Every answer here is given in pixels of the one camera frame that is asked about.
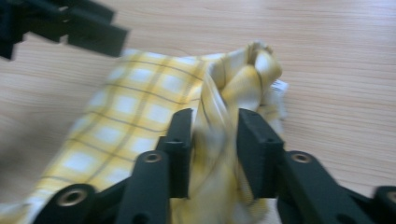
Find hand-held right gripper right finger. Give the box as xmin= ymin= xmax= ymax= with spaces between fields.
xmin=235 ymin=107 xmax=286 ymax=201

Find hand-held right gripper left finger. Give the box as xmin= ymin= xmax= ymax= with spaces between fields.
xmin=154 ymin=107 xmax=194 ymax=200

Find yellow plaid shirt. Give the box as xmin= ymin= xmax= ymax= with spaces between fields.
xmin=0 ymin=39 xmax=291 ymax=224

